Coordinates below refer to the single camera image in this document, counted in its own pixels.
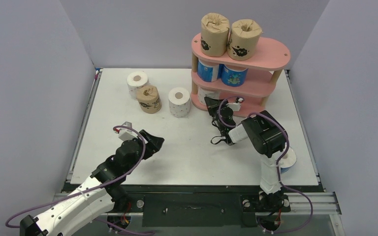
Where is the brown paper roll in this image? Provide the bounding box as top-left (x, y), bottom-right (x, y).
top-left (227, 19), bottom-right (263, 61)

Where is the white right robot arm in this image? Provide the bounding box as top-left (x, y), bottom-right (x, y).
top-left (204, 97), bottom-right (289, 210)

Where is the blue roll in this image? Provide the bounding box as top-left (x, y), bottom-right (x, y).
top-left (279, 147), bottom-right (297, 174)
top-left (197, 59), bottom-right (221, 82)
top-left (220, 64), bottom-right (248, 87)

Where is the aluminium frame rail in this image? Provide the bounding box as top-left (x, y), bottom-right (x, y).
top-left (44, 192), bottom-right (346, 236)

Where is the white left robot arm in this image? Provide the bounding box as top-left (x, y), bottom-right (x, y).
top-left (19, 130), bottom-right (164, 236)

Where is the pink three-tier wooden shelf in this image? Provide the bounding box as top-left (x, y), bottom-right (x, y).
top-left (191, 33), bottom-right (291, 117)

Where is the brown wrapped roll on shelf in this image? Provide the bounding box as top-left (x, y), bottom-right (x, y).
top-left (201, 13), bottom-right (230, 57)

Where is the white floral roll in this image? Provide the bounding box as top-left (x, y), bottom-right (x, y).
top-left (168, 87), bottom-right (191, 118)
top-left (126, 71), bottom-right (149, 100)
top-left (197, 87), bottom-right (220, 106)

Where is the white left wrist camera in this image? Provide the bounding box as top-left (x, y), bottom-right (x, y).
top-left (113, 121), bottom-right (137, 141)

